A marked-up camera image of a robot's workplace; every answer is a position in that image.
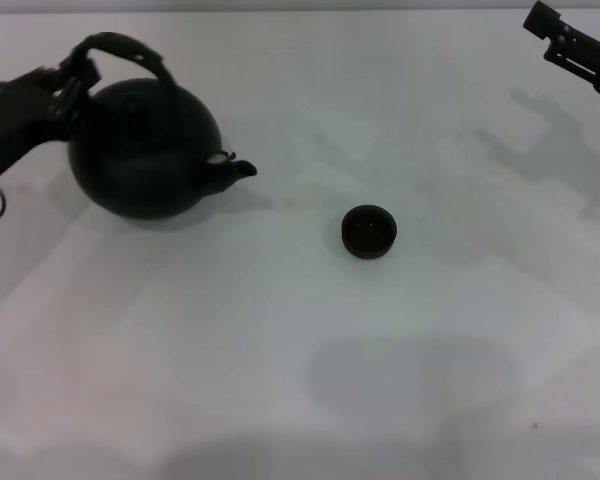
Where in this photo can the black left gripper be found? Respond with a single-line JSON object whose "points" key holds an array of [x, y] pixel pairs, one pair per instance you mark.
{"points": [[15, 115]]}

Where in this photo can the small dark teacup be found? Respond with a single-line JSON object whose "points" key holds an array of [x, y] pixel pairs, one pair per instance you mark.
{"points": [[369, 232]]}

